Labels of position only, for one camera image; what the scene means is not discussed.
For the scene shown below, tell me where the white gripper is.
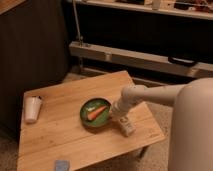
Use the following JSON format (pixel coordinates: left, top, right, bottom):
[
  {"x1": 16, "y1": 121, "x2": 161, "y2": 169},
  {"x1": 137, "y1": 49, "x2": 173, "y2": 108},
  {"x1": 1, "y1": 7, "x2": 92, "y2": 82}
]
[{"x1": 116, "y1": 116, "x2": 135, "y2": 137}]

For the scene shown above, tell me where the green ceramic bowl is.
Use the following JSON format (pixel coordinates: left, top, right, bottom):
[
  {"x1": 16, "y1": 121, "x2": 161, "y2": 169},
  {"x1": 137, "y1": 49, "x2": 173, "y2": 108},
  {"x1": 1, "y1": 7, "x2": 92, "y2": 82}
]
[{"x1": 80, "y1": 98, "x2": 111, "y2": 128}]

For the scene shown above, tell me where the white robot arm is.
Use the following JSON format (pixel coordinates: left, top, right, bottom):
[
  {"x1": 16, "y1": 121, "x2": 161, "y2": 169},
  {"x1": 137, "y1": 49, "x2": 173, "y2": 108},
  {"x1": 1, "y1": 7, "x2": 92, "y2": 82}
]
[{"x1": 109, "y1": 84, "x2": 184, "y2": 137}]

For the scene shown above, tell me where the orange carrot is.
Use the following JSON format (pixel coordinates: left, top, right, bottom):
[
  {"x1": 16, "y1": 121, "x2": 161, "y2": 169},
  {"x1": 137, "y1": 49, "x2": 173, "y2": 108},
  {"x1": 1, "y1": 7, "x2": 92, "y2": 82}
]
[{"x1": 87, "y1": 106, "x2": 106, "y2": 121}]

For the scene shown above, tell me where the wooden table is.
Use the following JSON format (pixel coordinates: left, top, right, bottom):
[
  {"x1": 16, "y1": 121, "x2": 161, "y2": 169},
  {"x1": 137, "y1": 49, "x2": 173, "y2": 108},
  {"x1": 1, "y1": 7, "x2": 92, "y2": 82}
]
[{"x1": 17, "y1": 71, "x2": 164, "y2": 171}]

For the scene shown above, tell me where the long silver case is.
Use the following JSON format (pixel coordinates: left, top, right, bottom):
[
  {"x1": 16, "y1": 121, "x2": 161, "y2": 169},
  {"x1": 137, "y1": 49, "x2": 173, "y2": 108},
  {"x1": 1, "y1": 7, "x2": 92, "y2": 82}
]
[{"x1": 69, "y1": 41, "x2": 213, "y2": 78}]

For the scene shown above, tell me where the blue sponge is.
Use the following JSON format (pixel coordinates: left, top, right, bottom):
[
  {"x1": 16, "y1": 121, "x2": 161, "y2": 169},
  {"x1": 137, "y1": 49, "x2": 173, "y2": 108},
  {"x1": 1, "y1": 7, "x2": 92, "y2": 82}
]
[{"x1": 54, "y1": 160, "x2": 70, "y2": 171}]

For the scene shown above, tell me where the white plastic cup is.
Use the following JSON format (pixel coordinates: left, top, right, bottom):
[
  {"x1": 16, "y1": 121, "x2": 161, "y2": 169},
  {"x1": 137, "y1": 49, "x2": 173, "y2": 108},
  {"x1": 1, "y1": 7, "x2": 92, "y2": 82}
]
[{"x1": 24, "y1": 96, "x2": 42, "y2": 123}]

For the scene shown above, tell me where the black case handle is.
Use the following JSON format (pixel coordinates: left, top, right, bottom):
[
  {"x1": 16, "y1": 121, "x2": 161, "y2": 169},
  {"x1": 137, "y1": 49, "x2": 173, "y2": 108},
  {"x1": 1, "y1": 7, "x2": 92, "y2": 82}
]
[{"x1": 168, "y1": 57, "x2": 198, "y2": 67}]

